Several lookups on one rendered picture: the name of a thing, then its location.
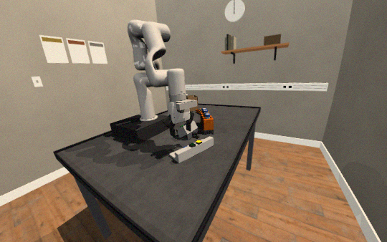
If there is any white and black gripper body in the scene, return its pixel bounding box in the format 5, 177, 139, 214
168, 101, 190, 124

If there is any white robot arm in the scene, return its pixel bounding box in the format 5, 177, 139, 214
128, 20, 197, 122

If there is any open brown cardboard box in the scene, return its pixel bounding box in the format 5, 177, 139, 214
186, 95, 199, 112

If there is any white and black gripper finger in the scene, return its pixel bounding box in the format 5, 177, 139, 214
186, 112, 194, 131
163, 115, 176, 137

